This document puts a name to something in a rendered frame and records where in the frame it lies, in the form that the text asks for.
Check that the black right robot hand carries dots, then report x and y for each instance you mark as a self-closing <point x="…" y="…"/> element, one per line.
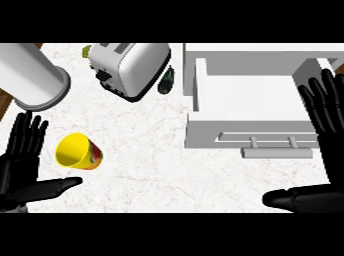
<point x="336" y="156"/>

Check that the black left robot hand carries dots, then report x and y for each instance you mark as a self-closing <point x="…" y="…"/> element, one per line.
<point x="17" y="173"/>

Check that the yellow cup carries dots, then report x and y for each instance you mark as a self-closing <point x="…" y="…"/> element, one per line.
<point x="78" y="152"/>

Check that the white open drawer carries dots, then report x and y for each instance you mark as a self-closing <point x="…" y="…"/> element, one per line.
<point x="247" y="96"/>

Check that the white cabinet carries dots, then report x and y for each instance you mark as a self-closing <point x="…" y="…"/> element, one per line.
<point x="271" y="56"/>

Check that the white toaster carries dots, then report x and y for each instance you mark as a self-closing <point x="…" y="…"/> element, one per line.
<point x="131" y="70"/>

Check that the small green item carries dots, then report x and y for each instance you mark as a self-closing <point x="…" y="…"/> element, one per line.
<point x="86" y="51"/>

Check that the dark green bottle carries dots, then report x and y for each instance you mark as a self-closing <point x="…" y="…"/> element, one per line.
<point x="166" y="81"/>

